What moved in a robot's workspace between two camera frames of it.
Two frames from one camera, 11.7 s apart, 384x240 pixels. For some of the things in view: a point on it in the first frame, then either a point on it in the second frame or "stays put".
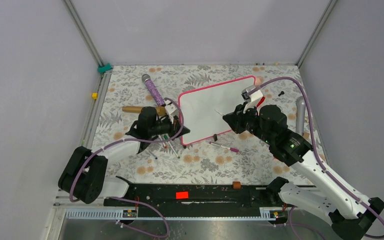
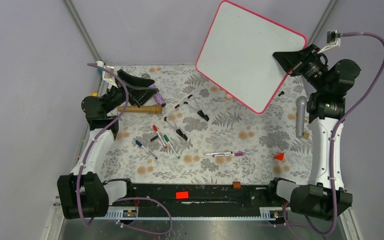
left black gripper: x=175 y=127 to x=139 y=96
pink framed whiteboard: x=199 y=106 to x=236 y=56
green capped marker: x=166 y=138 stays put
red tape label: x=182 y=195 stays put
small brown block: x=236 y=185 stays put
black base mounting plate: x=195 y=197 stays put
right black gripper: x=236 y=123 to x=290 y=60
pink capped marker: x=234 y=149 to x=236 y=154
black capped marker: x=221 y=114 to x=218 y=153
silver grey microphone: x=300 y=111 stays put
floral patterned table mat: x=242 y=155 stays put
